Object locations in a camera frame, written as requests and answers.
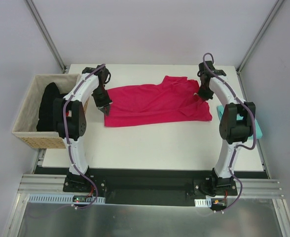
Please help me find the pink t shirt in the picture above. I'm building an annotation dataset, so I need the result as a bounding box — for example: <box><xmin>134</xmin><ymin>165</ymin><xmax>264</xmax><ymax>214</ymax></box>
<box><xmin>104</xmin><ymin>76</ymin><xmax>213</xmax><ymax>127</ymax></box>

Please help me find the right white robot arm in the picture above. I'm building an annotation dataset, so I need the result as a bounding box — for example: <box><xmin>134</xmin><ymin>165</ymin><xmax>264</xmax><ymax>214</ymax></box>
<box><xmin>197</xmin><ymin>61</ymin><xmax>256</xmax><ymax>195</ymax></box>

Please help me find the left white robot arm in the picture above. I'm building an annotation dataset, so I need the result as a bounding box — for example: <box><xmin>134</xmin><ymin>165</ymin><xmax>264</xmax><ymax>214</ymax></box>
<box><xmin>53</xmin><ymin>64</ymin><xmax>112</xmax><ymax>192</ymax></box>

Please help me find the folded teal t shirt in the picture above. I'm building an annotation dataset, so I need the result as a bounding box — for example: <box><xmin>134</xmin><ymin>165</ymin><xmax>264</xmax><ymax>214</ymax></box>
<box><xmin>217</xmin><ymin>105</ymin><xmax>263</xmax><ymax>139</ymax></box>

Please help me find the black t shirt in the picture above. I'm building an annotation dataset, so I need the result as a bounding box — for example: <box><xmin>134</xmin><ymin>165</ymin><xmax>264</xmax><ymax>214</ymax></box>
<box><xmin>36</xmin><ymin>82</ymin><xmax>64</xmax><ymax>132</ymax></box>

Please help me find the wicker laundry basket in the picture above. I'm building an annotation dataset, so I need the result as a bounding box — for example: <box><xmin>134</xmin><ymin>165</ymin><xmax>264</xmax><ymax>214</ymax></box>
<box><xmin>12</xmin><ymin>74</ymin><xmax>81</xmax><ymax>149</ymax></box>

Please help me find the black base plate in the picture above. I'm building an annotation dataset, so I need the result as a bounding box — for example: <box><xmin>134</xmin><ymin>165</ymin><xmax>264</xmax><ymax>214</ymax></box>
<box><xmin>63</xmin><ymin>168</ymin><xmax>237</xmax><ymax>206</ymax></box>

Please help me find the left rear aluminium post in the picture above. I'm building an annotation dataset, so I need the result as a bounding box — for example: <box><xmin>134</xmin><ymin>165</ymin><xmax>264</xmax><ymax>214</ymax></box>
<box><xmin>24</xmin><ymin>0</ymin><xmax>67</xmax><ymax>73</ymax></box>

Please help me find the aluminium post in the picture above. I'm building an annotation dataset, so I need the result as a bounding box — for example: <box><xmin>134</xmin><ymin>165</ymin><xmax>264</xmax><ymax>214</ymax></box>
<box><xmin>24</xmin><ymin>0</ymin><xmax>67</xmax><ymax>73</ymax></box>
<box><xmin>236</xmin><ymin>0</ymin><xmax>286</xmax><ymax>75</ymax></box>

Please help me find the left white cable duct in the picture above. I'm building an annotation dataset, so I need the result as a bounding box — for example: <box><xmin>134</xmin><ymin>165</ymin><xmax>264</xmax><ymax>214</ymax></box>
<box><xmin>29</xmin><ymin>194</ymin><xmax>106</xmax><ymax>205</ymax></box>

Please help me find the white cable duct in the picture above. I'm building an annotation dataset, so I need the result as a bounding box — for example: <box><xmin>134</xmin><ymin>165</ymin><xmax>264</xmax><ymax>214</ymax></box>
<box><xmin>194</xmin><ymin>198</ymin><xmax>212</xmax><ymax>208</ymax></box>
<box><xmin>29</xmin><ymin>194</ymin><xmax>106</xmax><ymax>205</ymax></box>

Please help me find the aluminium rail frame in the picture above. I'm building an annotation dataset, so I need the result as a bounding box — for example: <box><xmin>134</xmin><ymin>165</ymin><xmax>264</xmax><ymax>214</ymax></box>
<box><xmin>4</xmin><ymin>149</ymin><xmax>290</xmax><ymax>237</ymax></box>

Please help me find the right white cable duct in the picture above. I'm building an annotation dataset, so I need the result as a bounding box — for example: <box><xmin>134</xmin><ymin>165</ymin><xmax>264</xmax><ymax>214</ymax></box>
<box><xmin>194</xmin><ymin>198</ymin><xmax>212</xmax><ymax>208</ymax></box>

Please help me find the right rear aluminium post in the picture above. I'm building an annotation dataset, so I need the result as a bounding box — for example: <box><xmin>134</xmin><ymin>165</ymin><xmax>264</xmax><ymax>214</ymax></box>
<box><xmin>236</xmin><ymin>0</ymin><xmax>286</xmax><ymax>75</ymax></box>

